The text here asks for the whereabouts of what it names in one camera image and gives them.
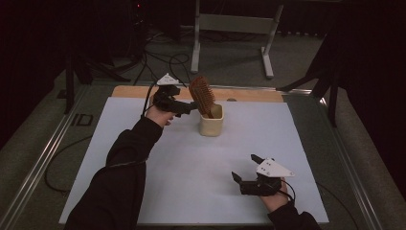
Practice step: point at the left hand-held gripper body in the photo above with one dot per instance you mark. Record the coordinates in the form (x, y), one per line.
(166, 96)

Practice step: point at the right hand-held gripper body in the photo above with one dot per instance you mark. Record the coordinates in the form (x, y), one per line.
(273, 169)

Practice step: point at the brown wooden hairbrush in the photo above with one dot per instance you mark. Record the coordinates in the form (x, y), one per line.
(201, 94)

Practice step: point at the beige square cup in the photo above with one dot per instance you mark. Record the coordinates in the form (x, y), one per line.
(210, 127)

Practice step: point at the person's left hand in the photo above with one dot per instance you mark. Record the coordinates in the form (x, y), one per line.
(161, 116)

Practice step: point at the person's right hand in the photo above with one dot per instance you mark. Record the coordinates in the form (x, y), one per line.
(274, 201)

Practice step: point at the white table mat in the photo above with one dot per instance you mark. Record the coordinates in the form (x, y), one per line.
(198, 159)

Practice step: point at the black metal stand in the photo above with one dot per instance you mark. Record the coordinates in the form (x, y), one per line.
(328, 80)
(76, 70)

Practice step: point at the aluminium frame rail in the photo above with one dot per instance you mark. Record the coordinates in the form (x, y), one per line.
(38, 166)
(351, 166)

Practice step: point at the white metal table frame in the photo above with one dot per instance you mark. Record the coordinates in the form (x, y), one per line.
(234, 24)

